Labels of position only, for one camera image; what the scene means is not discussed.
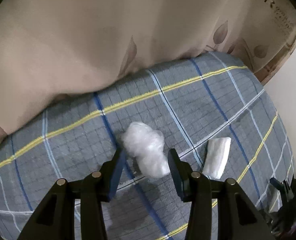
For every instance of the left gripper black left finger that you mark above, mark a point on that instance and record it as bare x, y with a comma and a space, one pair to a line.
110, 176

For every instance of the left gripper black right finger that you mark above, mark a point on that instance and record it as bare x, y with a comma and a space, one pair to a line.
181, 175

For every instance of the grey plaid bed sheet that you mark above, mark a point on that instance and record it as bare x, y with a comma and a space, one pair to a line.
186, 103

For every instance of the white plastic bag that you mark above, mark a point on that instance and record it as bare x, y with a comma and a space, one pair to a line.
146, 146

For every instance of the small white folded cloth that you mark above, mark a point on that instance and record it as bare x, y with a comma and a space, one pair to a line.
216, 157

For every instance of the beige leaf print curtain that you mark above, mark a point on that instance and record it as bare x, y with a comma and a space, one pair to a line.
51, 49

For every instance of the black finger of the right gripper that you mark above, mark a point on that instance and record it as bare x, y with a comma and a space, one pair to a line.
283, 187

